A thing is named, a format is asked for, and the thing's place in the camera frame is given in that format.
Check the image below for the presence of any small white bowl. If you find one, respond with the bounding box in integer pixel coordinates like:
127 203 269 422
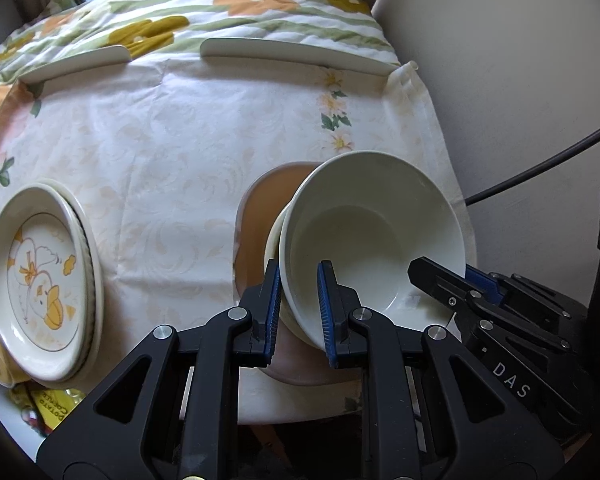
277 151 466 348

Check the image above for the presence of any cream ceramic bowl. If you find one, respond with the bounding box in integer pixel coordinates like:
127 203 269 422
263 205 321 349

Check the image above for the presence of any small duck plate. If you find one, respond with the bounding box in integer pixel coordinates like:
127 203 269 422
0 183 87 382

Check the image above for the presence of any pink square plastic bowl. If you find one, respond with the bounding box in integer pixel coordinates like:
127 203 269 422
234 162 361 387

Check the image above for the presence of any plain white plate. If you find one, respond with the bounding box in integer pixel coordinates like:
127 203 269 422
76 218 95 365

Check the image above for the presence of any floral white tablecloth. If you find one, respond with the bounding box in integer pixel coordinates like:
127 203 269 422
0 54 476 392

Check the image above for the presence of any floral striped quilt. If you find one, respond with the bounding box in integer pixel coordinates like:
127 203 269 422
0 0 398 85

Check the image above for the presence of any green patterned pillow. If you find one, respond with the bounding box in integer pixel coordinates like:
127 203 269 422
42 0 76 18

